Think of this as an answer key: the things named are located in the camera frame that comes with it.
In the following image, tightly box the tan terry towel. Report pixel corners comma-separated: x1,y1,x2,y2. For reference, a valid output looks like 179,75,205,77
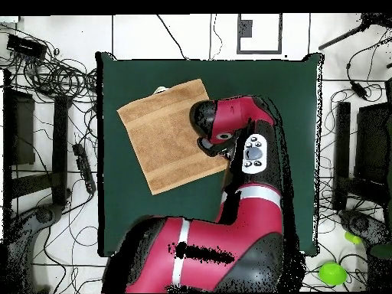
116,78,230,196

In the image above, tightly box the dark green table cloth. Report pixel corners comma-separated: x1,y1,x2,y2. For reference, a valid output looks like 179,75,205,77
95,51,325,257

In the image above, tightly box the black power strip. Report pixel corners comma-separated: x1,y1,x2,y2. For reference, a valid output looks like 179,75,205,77
72,142,97,195

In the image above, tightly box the dark grey small box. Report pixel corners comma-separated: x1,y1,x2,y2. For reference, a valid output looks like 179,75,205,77
238,19,254,38

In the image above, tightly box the grey chair base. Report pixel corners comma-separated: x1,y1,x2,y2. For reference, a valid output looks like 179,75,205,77
4,203,65,293
338,209,391,246

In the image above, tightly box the small lime green object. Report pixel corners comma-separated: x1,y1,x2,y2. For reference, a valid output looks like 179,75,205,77
344,231,363,246

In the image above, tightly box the lime green ball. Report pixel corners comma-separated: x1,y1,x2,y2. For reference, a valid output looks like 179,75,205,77
318,260,349,287

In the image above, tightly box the black power adapter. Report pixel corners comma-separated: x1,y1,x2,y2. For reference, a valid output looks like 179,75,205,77
350,80,369,101

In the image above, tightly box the black rod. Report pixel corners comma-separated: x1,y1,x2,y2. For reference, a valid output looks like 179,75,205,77
317,12,392,52

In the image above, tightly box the dark green object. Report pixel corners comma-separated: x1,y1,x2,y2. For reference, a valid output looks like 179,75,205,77
368,243,392,260

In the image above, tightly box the grey square floor frame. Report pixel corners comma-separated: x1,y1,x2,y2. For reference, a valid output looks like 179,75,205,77
236,13,283,55

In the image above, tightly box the thin black cable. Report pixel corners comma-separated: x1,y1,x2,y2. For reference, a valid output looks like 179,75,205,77
156,14,188,60

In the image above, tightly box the black cable tangle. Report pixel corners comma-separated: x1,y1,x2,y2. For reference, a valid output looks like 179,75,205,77
0,24,99,106

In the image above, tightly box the black network switch box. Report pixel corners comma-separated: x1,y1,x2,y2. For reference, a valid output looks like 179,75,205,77
5,34,48,60

